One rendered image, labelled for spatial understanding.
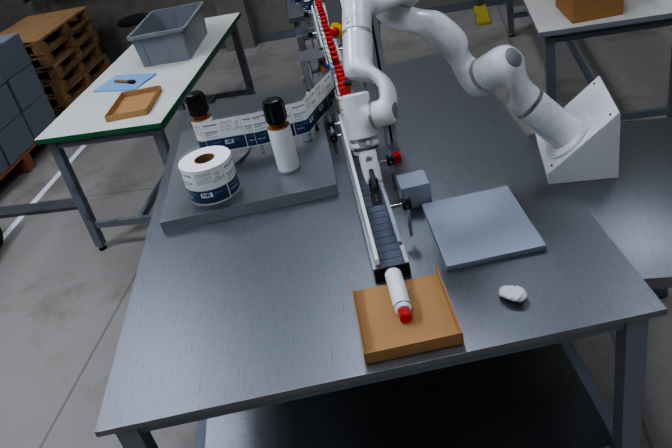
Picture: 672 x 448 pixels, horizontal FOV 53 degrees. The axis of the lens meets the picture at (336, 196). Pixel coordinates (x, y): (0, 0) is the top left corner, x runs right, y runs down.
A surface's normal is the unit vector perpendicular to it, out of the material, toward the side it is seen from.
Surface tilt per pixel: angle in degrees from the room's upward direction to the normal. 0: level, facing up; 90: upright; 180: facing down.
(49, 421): 0
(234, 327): 0
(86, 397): 0
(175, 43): 95
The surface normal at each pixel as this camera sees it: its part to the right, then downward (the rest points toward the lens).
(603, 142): -0.12, 0.54
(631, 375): 0.10, 0.51
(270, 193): -0.19, -0.84
